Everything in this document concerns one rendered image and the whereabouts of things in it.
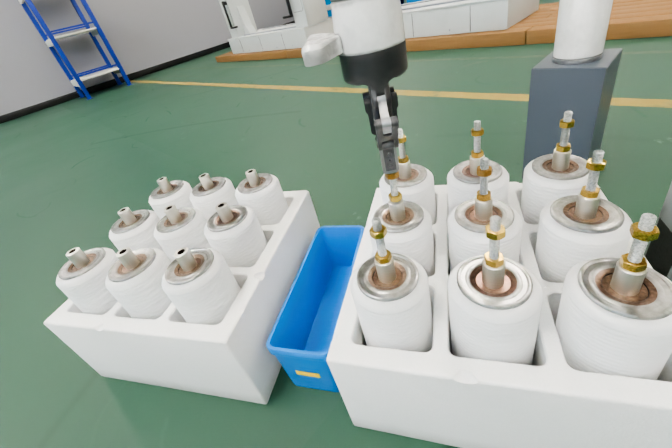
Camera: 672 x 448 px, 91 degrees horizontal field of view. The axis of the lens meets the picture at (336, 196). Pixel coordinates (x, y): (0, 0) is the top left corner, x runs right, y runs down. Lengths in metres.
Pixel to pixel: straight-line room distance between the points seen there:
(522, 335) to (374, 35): 0.34
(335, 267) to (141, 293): 0.41
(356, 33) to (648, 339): 0.39
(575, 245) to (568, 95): 0.50
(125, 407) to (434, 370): 0.59
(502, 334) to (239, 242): 0.42
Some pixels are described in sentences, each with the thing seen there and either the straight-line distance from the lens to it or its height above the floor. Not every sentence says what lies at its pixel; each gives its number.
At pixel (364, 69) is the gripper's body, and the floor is 0.48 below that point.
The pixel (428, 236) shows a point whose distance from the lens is 0.50.
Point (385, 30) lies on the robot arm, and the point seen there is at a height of 0.51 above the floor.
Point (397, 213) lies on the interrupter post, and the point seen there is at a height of 0.27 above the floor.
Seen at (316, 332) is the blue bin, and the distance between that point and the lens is 0.71.
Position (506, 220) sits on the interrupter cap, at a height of 0.25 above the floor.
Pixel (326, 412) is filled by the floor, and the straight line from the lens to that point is 0.63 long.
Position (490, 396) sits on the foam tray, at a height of 0.15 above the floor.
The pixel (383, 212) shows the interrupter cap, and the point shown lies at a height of 0.25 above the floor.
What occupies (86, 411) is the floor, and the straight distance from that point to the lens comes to 0.88.
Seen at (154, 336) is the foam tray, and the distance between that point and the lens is 0.62.
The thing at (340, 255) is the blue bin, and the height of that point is 0.04.
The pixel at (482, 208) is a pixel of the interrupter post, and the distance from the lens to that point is 0.48.
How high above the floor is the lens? 0.56
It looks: 32 degrees down
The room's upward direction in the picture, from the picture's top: 15 degrees counter-clockwise
